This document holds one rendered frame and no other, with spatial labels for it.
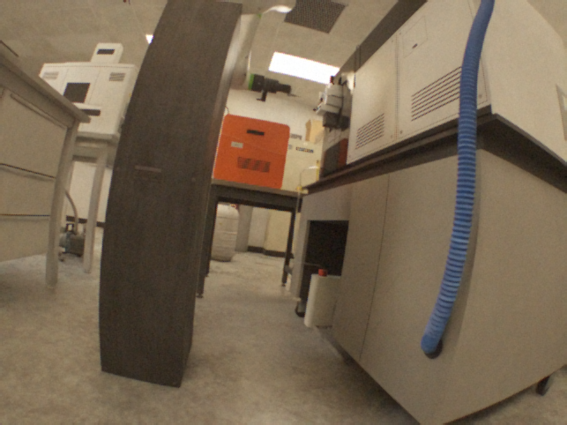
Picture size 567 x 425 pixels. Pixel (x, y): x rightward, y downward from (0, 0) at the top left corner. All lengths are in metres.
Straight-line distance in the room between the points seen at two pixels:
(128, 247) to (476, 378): 0.86
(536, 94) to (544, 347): 0.70
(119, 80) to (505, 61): 2.07
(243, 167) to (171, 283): 1.12
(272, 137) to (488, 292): 1.51
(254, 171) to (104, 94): 1.19
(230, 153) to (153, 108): 1.01
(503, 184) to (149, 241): 0.80
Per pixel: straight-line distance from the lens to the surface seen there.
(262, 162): 1.74
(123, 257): 0.77
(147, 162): 0.75
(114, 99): 2.09
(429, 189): 0.65
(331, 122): 1.52
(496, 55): 0.80
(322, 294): 1.46
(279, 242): 4.49
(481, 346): 0.63
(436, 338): 0.56
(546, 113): 0.94
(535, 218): 0.73
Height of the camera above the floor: 0.49
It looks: 3 degrees up
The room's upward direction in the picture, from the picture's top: 8 degrees clockwise
